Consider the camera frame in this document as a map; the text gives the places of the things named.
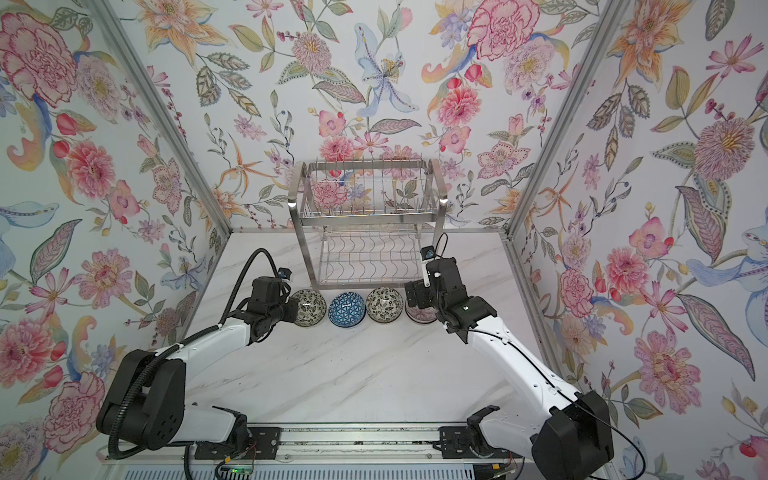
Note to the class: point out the grey green floral bowl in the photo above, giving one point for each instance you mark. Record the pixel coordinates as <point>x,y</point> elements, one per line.
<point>312,307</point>

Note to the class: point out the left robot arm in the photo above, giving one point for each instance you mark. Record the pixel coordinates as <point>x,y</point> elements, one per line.
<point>146,408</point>

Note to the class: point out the blue triangle pattern bowl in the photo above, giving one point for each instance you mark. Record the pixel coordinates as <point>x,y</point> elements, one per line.
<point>347,310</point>

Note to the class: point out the purple striped bowl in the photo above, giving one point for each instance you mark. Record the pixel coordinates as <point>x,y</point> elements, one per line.
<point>421,315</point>

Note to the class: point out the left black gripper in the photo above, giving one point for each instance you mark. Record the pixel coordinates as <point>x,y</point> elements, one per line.
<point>292,304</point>

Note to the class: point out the green leaf pattern bowl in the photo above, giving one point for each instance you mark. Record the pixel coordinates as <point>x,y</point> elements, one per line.
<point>384,305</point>

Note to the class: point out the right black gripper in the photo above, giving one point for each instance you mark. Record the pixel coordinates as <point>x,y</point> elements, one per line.
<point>419,289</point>

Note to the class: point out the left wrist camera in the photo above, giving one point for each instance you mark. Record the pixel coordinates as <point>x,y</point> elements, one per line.
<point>284,273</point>

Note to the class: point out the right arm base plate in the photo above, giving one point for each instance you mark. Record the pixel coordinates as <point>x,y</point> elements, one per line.
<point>460,443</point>

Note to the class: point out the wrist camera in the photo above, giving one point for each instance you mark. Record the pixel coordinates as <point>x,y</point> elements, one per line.
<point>427,254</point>
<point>284,273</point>

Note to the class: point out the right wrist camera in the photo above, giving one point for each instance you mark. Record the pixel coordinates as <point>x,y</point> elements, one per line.
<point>427,254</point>

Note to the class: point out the steel two-tier dish rack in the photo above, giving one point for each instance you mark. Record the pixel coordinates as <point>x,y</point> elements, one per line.
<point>364,223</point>

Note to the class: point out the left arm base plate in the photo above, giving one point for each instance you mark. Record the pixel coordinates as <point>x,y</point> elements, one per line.
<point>260,443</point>

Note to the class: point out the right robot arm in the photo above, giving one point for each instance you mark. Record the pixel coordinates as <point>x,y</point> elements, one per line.
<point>567,434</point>

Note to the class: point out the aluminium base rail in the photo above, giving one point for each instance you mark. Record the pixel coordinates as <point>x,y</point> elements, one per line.
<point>339,443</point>

